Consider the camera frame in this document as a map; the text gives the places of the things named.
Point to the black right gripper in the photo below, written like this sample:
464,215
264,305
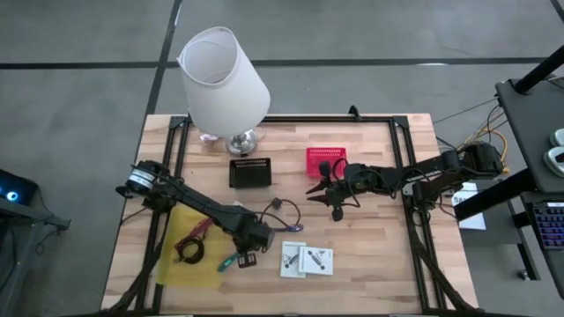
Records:
350,182

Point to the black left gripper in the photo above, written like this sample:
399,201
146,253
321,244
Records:
257,238

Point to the teal marker pen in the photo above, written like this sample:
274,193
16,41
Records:
227,263

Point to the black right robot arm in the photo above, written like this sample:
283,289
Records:
440,174

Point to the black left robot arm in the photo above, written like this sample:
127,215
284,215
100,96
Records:
189,198

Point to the red plastic bin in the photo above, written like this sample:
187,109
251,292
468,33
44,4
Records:
328,156

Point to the black plastic bin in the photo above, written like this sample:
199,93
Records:
250,174

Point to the yellow plastic bin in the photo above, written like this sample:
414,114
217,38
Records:
189,275

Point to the small pink white item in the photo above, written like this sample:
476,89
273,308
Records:
209,137

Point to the white shade silver table lamp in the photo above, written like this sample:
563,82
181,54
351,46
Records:
224,88

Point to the white paper sheet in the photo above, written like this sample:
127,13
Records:
473,220

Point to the black side desk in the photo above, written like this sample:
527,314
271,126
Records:
533,132

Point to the backlit computer keyboard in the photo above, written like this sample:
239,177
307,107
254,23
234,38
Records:
551,226

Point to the grey metal stand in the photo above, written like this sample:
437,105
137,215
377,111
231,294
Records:
26,220

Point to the white foot pedal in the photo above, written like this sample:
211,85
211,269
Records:
554,162
558,137

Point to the black computer blue light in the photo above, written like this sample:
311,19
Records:
15,187

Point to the black slanted pole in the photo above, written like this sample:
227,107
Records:
539,70

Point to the black metal table frame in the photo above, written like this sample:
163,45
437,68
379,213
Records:
330,119

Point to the black frame clamp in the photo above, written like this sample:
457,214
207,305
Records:
354,113

